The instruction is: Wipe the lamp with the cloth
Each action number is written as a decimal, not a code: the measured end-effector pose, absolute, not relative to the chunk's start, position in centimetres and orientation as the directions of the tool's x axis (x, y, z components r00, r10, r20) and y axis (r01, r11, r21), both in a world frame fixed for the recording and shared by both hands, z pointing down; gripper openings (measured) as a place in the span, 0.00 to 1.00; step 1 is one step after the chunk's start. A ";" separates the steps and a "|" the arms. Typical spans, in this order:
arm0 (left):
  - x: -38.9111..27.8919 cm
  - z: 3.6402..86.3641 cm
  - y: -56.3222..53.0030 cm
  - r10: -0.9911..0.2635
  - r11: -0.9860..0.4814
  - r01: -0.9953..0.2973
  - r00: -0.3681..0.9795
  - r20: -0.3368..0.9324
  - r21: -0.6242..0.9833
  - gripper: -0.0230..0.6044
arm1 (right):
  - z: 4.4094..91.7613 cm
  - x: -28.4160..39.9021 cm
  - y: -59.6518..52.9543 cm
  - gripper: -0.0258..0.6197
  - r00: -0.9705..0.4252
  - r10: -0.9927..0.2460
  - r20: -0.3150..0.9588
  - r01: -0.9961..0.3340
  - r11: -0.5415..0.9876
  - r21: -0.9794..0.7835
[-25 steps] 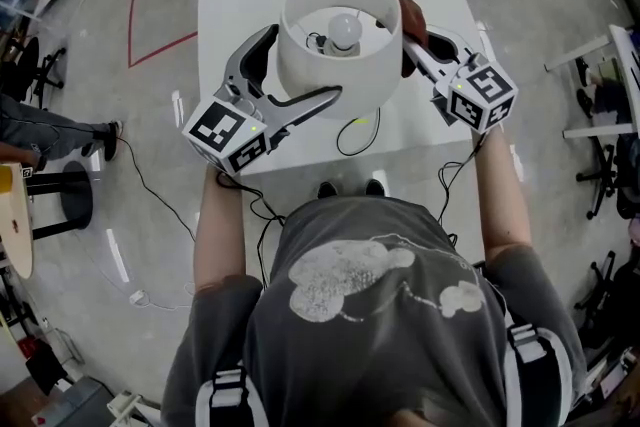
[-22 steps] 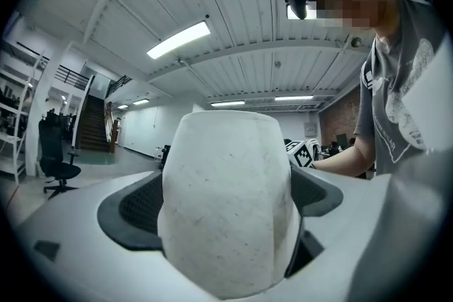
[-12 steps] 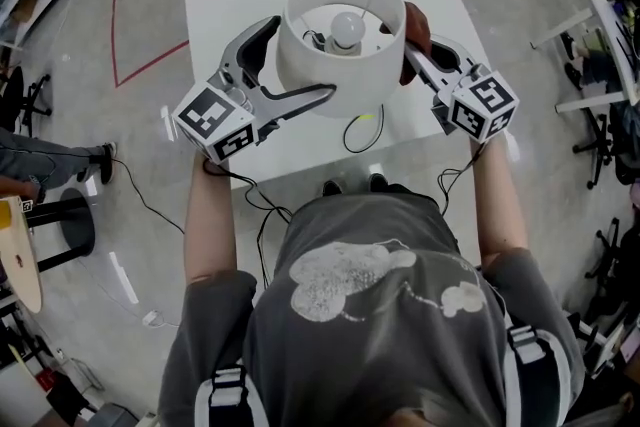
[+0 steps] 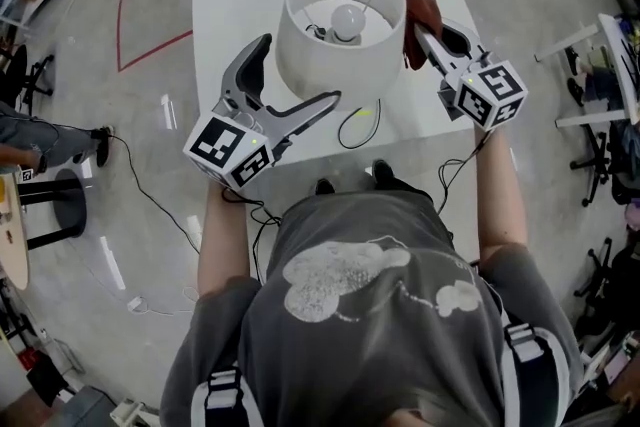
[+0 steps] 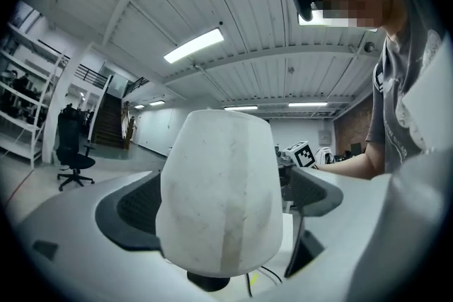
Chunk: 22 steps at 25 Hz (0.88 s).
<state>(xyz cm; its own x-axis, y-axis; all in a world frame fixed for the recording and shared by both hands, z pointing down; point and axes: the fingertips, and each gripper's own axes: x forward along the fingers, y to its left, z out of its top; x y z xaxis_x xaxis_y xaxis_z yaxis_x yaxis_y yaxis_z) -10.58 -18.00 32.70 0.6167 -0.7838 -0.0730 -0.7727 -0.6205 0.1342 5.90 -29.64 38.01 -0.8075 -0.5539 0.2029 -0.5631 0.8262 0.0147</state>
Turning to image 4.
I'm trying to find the red floor tape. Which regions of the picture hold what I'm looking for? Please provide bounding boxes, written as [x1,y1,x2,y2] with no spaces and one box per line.
[116,0,194,73]

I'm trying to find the person's black right shoe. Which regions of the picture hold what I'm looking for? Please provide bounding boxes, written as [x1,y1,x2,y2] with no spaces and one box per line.
[371,158,394,189]

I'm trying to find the black white harness strap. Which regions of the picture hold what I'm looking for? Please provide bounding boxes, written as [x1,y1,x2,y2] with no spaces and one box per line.
[190,366,264,427]
[501,321,570,427]

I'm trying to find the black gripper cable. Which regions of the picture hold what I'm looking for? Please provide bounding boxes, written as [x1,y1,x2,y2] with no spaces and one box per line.
[106,133,282,287]
[436,131,489,217]

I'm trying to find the red wiping cloth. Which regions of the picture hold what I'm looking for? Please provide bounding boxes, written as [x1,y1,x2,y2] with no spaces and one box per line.
[403,0,444,73]

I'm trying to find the white square table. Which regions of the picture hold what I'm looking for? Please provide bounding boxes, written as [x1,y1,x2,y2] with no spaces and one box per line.
[192,0,477,166]

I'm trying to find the black office chair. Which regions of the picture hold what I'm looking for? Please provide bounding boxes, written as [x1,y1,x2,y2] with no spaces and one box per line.
[573,236,640,317]
[0,41,56,114]
[569,118,640,209]

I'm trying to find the person's grey t-shirt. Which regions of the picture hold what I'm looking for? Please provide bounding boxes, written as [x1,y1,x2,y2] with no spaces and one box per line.
[159,191,584,427]

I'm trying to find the person's black trousers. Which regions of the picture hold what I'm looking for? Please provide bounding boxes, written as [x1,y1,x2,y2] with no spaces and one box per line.
[372,178,434,205]

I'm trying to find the white office table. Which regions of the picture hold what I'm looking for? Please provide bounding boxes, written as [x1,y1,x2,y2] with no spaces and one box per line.
[533,12,640,130]

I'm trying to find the person's right forearm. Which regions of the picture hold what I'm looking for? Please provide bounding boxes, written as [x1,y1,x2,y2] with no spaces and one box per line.
[471,126,529,250]

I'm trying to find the white table lamp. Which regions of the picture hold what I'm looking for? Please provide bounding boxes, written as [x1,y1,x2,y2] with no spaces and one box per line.
[275,0,408,104]

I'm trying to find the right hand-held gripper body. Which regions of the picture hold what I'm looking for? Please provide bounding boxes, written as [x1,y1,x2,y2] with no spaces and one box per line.
[438,58,530,132]

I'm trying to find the person's left forearm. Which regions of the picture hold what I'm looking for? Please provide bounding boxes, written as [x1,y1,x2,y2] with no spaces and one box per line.
[196,183,252,297]

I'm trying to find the round wooden side table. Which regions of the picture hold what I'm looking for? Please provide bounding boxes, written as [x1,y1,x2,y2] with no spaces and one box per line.
[0,167,89,291]

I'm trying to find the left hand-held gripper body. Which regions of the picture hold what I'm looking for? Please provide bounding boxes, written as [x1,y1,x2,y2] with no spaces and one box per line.
[183,100,292,191]

